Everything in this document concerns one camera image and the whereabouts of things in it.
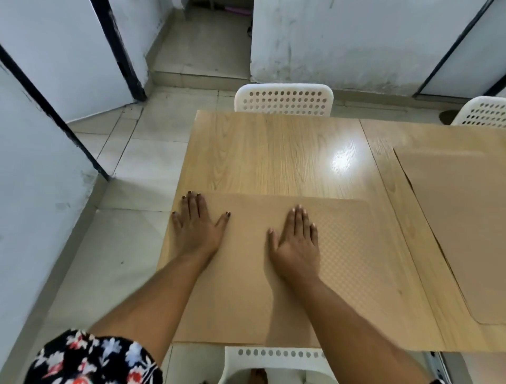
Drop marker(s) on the person's left hand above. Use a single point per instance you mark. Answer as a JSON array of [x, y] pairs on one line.
[[197, 233]]

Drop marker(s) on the person's right hand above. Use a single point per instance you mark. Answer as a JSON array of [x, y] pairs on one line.
[[298, 253]]

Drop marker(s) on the beige textured placemat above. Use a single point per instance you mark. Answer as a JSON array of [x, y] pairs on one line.
[[466, 217], [355, 277]]

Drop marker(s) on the person's left forearm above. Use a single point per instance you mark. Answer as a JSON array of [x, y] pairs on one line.
[[158, 304]]

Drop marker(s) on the person's right forearm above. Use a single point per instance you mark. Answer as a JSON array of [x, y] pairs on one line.
[[355, 336]]

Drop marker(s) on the person's bare foot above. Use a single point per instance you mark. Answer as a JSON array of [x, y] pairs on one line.
[[259, 376]]

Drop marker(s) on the wooden table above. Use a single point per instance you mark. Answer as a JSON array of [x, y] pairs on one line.
[[276, 150]]

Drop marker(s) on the white perforated plastic chair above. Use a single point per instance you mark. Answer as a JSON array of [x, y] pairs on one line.
[[276, 362], [284, 101], [482, 114]]

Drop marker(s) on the black floral garment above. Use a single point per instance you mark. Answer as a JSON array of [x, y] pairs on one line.
[[91, 360]]

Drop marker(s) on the dark round floor drain cover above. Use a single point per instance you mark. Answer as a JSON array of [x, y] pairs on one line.
[[448, 117]]

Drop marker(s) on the white door with metal latch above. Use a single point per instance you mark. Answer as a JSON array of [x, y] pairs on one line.
[[466, 59]]

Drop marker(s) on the white door black frame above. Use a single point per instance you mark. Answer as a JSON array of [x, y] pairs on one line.
[[59, 59]]

